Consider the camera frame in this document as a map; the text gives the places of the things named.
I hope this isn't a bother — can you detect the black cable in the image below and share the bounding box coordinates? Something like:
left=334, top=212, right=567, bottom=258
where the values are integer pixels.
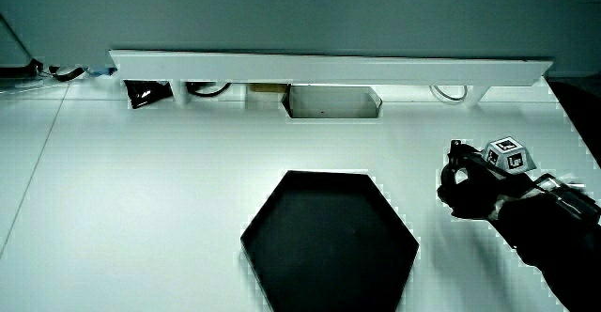
left=186, top=82, right=233, bottom=99

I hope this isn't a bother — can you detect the black device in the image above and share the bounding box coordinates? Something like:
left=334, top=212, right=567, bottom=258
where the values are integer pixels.
left=0, top=58, right=44, bottom=80

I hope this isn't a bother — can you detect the white open box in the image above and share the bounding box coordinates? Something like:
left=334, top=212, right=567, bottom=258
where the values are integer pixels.
left=281, top=84, right=383, bottom=120

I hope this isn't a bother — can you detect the black crumpled bag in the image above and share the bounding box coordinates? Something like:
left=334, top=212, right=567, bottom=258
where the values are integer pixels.
left=123, top=80, right=175, bottom=110

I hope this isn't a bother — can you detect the black hexagonal tray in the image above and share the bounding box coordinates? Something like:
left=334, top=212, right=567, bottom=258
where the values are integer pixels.
left=239, top=169, right=421, bottom=312

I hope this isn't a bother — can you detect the person's right forearm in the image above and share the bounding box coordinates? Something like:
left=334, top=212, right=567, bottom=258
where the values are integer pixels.
left=487, top=172, right=601, bottom=312

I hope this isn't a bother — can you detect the white cable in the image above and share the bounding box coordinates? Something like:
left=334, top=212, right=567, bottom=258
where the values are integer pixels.
left=429, top=85, right=470, bottom=103

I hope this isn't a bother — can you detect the brown cardboard box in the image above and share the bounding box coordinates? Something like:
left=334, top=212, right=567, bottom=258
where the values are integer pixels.
left=248, top=83, right=289, bottom=94

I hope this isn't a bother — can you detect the black tape roll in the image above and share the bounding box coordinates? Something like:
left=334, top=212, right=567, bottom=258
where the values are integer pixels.
left=439, top=162, right=472, bottom=192

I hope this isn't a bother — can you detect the white desk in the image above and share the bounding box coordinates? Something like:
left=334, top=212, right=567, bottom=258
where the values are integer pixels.
left=0, top=72, right=601, bottom=312

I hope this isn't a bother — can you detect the blue plastic piece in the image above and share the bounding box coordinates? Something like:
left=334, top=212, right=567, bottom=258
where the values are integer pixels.
left=85, top=66, right=118, bottom=78

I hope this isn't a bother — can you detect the person's right hand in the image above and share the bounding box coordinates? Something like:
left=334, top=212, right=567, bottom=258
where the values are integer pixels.
left=436, top=135, right=542, bottom=222

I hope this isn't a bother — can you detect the white desk shelf riser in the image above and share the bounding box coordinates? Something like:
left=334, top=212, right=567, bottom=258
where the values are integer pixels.
left=108, top=49, right=555, bottom=109

